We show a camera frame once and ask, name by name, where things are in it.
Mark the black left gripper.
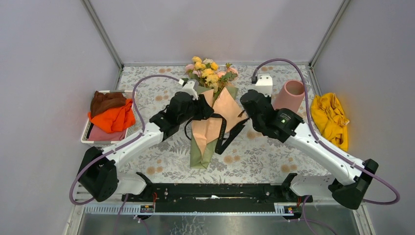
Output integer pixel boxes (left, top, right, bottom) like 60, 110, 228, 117
177, 94, 214, 125

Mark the pink cylindrical vase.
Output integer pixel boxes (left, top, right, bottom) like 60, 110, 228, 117
273, 80, 305, 113

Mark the green peach wrapping paper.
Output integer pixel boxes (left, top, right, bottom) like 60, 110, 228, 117
190, 85, 247, 169

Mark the yellow pink flower bunch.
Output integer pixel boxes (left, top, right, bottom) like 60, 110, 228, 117
184, 56, 239, 102

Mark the black ribbon gold lettering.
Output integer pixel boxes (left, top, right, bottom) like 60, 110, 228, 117
184, 112, 248, 157

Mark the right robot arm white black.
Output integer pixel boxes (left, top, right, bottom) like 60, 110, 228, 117
240, 90, 379, 210

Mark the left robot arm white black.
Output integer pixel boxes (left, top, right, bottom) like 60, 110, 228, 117
78, 92, 214, 202

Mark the floral patterned table mat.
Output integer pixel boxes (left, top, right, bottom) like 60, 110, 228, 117
118, 66, 328, 183

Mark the orange cloth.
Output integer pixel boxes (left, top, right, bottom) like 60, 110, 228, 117
88, 99, 136, 133

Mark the yellow cloth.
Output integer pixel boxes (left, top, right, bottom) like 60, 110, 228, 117
310, 93, 349, 152

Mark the brown cloth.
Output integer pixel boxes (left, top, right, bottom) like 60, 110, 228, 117
90, 91, 126, 118

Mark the pink cloth in basket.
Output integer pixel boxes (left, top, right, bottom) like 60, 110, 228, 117
87, 126, 126, 141

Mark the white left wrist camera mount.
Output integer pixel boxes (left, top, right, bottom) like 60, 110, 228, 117
178, 79, 199, 100

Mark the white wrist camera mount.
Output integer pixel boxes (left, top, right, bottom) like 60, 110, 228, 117
178, 79, 199, 100
252, 73, 273, 98

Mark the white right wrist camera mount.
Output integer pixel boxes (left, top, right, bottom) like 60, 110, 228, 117
252, 73, 273, 98

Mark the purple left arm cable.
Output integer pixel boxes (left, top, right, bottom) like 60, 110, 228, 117
69, 74, 185, 235

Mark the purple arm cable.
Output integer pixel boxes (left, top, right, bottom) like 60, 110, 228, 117
69, 74, 185, 235
251, 58, 401, 235

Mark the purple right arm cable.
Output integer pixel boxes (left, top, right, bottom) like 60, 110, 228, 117
251, 58, 401, 235

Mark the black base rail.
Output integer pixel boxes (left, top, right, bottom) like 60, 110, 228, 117
122, 183, 313, 213

